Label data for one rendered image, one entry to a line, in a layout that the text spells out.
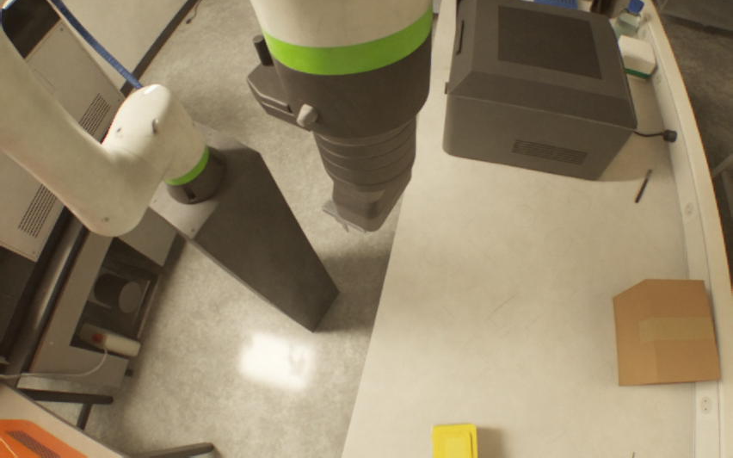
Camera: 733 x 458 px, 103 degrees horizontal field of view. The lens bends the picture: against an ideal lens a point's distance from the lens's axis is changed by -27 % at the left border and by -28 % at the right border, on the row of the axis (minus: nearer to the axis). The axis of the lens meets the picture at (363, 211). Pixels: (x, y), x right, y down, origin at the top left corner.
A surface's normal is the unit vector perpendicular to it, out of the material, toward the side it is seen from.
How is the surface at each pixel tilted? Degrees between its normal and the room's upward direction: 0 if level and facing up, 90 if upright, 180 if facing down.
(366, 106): 90
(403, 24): 90
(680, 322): 0
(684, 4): 0
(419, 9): 92
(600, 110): 58
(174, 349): 0
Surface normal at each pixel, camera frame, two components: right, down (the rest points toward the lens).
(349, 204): -0.53, 0.58
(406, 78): 0.63, 0.66
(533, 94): -0.25, 0.50
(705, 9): -0.10, -0.45
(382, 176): 0.29, 0.84
